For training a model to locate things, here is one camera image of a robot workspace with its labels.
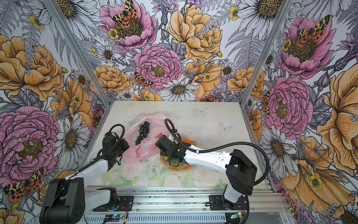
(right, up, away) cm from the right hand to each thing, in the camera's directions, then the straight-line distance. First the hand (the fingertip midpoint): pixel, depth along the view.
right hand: (166, 151), depth 82 cm
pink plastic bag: (-13, -1, +7) cm, 15 cm away
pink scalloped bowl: (+10, -9, +2) cm, 14 cm away
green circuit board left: (-25, -31, -11) cm, 41 cm away
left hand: (-26, +2, +9) cm, 28 cm away
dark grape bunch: (-17, +11, +18) cm, 27 cm away
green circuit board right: (+37, -30, -10) cm, 48 cm away
